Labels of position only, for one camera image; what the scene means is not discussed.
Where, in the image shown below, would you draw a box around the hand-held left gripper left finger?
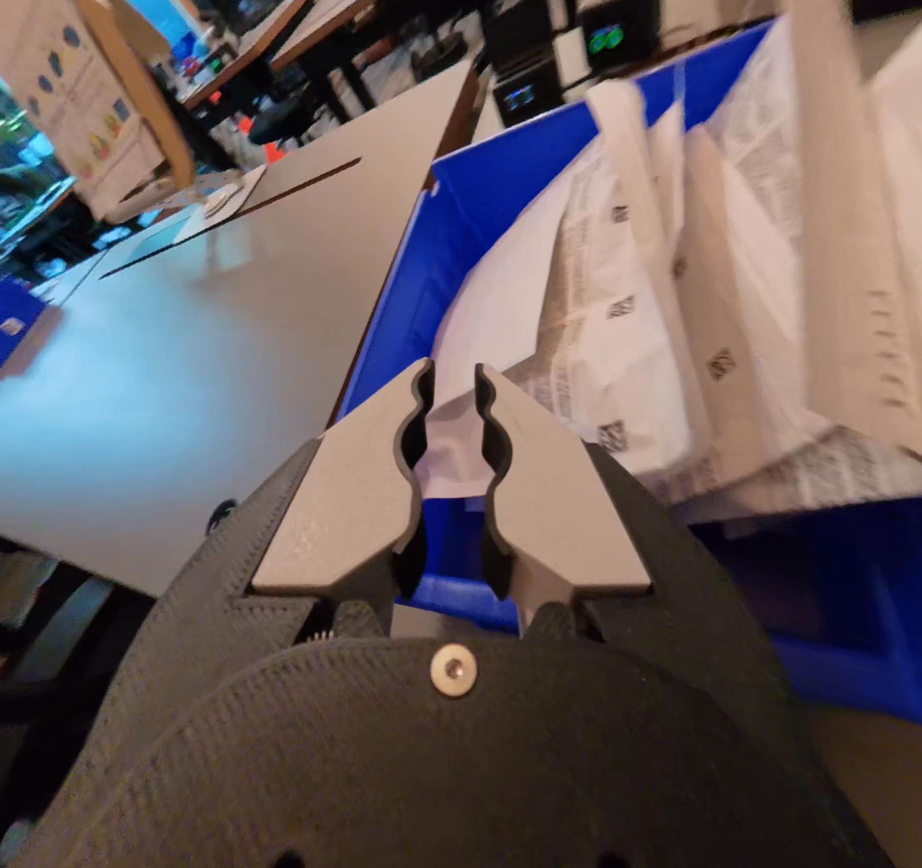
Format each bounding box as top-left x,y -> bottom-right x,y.
251,358 -> 437,601

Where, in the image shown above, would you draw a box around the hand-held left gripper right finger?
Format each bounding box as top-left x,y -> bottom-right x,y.
474,362 -> 654,620

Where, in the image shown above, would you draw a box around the stack of white paper bags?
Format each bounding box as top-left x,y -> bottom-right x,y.
421,14 -> 922,526

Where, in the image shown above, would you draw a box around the blue plastic bin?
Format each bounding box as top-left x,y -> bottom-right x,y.
0,276 -> 46,368
328,18 -> 922,725

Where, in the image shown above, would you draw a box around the white monitor stand base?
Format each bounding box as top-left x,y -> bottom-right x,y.
169,164 -> 269,226

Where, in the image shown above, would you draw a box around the black office chair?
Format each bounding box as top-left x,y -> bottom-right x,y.
248,83 -> 318,148

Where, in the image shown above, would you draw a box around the black battery charger case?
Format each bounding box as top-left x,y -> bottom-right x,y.
481,0 -> 566,128

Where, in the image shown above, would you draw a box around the white poster with coloured shapes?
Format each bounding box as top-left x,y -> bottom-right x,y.
0,0 -> 168,217

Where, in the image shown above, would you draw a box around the black power adapter green display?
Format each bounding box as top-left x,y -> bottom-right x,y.
580,0 -> 665,78

